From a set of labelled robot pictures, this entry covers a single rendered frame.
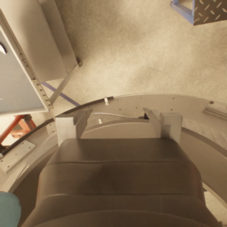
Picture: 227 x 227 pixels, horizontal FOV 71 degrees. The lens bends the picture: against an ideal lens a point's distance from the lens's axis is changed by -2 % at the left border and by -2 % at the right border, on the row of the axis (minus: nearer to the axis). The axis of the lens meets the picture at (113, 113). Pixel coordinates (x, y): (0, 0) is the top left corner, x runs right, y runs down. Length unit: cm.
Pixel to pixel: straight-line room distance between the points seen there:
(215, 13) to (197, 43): 68
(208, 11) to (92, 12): 83
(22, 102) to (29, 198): 50
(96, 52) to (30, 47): 49
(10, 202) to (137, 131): 54
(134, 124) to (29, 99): 58
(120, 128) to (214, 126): 40
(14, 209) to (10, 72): 65
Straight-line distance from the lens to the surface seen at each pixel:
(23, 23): 123
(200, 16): 75
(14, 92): 100
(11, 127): 166
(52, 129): 95
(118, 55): 140
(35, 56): 127
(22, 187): 75
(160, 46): 138
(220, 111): 83
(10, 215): 44
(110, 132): 78
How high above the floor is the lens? 131
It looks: 50 degrees down
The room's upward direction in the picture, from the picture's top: 169 degrees counter-clockwise
